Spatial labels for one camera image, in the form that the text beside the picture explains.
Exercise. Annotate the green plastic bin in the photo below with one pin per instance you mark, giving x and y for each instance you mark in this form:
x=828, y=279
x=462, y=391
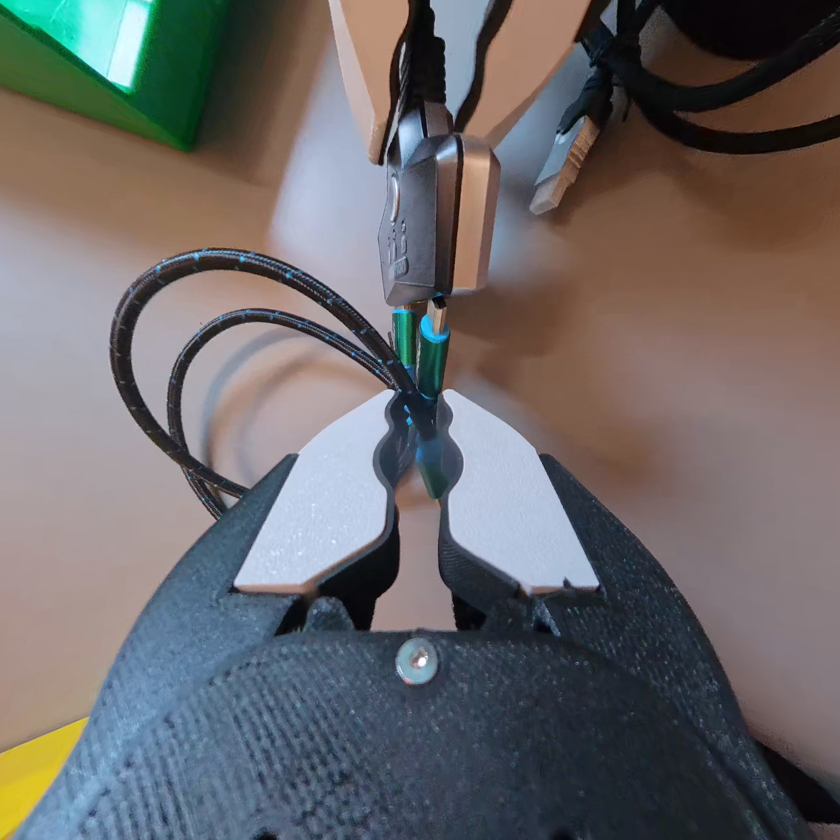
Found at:
x=98, y=59

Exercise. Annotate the black mesh cushion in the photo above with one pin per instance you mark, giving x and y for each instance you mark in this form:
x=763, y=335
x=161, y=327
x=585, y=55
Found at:
x=754, y=26

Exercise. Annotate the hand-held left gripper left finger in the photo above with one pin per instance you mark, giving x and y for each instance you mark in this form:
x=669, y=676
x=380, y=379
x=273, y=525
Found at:
x=321, y=518

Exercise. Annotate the yellow plastic bin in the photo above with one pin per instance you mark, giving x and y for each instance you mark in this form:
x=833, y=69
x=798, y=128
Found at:
x=39, y=781

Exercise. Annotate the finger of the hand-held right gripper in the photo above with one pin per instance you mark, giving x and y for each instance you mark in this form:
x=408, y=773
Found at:
x=367, y=65
x=531, y=52

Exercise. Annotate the silver HDMI switch hub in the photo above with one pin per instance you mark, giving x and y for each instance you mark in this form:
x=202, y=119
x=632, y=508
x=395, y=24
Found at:
x=472, y=216

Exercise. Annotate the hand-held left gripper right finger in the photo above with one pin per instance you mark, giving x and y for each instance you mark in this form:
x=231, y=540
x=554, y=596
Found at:
x=518, y=518

